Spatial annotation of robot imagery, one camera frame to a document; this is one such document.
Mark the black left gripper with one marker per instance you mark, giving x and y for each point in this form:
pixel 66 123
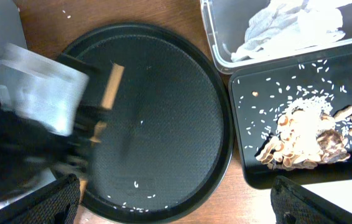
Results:
pixel 89 105

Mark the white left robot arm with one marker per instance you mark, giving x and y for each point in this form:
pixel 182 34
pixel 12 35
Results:
pixel 43 124

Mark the wooden chopstick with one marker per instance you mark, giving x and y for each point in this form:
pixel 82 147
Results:
pixel 98 132
pixel 112 87

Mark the clear plastic bin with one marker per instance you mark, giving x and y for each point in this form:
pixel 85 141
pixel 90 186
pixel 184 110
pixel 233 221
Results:
pixel 225 25

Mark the black rectangular tray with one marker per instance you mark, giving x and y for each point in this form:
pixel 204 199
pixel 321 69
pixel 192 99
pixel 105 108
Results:
pixel 262 94

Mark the round black tray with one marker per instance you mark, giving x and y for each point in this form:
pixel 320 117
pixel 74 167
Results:
pixel 169 136

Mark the crumpled white tissue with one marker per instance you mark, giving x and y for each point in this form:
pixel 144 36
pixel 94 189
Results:
pixel 286 26

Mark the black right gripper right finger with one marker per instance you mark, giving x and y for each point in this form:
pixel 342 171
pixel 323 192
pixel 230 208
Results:
pixel 292 203

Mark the food scraps pile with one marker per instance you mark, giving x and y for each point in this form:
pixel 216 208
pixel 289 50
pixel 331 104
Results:
pixel 308 135

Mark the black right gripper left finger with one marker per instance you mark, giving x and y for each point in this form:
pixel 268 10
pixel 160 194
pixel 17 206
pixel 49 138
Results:
pixel 56 203

